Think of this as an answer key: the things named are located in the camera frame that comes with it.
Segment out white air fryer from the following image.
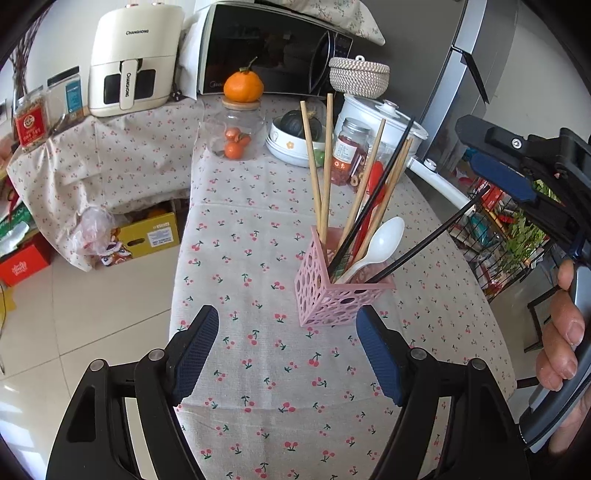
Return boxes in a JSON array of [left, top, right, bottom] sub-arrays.
[[88, 4, 186, 117]]

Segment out red gift box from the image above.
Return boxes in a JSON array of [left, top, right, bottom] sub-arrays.
[[0, 244, 52, 288]]

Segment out black microwave oven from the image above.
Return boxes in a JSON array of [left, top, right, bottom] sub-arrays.
[[196, 1, 356, 99]]

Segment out white bowl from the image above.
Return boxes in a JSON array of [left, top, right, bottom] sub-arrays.
[[265, 115, 334, 168]]

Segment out large spice jar silver lid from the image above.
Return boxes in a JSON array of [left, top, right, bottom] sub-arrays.
[[331, 117, 373, 186]]

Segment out cherry print tablecloth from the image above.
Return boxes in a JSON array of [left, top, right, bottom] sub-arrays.
[[168, 92, 518, 480], [7, 90, 206, 273]]

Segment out vase with dry branches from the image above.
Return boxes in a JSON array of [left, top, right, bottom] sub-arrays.
[[8, 9, 49, 100]]

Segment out white woven basket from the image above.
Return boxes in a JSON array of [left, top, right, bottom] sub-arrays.
[[329, 55, 391, 99]]

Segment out green leafy vegetables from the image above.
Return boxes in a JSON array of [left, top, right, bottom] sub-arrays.
[[502, 210, 556, 278]]

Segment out small spice jar perforated lid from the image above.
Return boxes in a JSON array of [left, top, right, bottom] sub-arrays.
[[347, 147, 384, 190]]

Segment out red label glass jar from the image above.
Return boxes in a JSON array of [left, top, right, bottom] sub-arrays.
[[14, 90, 52, 149]]

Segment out orange with stem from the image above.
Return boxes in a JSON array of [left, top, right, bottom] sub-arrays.
[[223, 56, 265, 103]]

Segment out black wire basket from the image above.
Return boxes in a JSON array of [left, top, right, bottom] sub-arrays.
[[450, 180, 569, 302]]

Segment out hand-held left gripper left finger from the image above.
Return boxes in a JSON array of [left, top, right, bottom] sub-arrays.
[[46, 304, 221, 480]]

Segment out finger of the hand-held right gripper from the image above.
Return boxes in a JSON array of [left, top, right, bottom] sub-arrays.
[[455, 114, 591, 174], [469, 151, 583, 257]]

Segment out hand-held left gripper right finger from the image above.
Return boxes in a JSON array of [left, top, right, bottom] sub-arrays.
[[356, 305, 523, 480]]

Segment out green and white box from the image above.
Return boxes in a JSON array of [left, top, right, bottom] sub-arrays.
[[0, 203, 36, 257]]

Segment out grey refrigerator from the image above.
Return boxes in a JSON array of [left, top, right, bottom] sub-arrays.
[[360, 0, 519, 185]]

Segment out blue label jar black lid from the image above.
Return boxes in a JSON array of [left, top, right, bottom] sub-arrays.
[[46, 66, 86, 126]]

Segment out person's right hand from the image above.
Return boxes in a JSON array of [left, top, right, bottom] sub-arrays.
[[535, 260, 585, 393]]

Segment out clear plastic bag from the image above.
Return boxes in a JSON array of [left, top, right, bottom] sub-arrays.
[[69, 207, 121, 260]]

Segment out white plastic spoon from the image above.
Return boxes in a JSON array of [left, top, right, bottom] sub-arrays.
[[333, 216, 406, 284]]

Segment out wooden chopstick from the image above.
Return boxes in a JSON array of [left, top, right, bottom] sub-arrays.
[[344, 118, 387, 238], [322, 93, 334, 243], [353, 137, 414, 261], [300, 100, 323, 234]]

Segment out floral cloth cover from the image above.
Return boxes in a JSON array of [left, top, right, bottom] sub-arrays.
[[281, 0, 387, 46]]

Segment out dark green pumpkin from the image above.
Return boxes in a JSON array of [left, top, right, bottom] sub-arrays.
[[279, 110, 324, 140]]

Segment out glass jar with wooden lid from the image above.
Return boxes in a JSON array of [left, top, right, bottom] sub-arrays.
[[205, 95, 267, 160]]

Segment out yellow cardboard box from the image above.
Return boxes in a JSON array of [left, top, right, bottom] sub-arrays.
[[95, 210, 181, 267]]

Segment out black chopstick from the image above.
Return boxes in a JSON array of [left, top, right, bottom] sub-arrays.
[[367, 185, 491, 283], [330, 120, 415, 275]]

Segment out red plastic spoon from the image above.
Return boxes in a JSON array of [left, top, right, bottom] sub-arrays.
[[352, 161, 387, 259]]

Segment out white electric pot with handle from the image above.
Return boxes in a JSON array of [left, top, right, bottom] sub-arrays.
[[339, 95, 476, 220]]

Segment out pink perforated utensil holder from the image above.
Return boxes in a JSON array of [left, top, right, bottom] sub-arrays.
[[295, 225, 397, 328]]

